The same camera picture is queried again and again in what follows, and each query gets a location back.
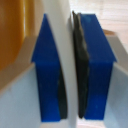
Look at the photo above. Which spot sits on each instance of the blue-padded gripper left finger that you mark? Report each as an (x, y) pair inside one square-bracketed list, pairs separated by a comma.
[(45, 76)]

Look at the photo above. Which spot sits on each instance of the blue-padded gripper right finger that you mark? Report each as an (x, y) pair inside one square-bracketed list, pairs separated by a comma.
[(96, 73)]

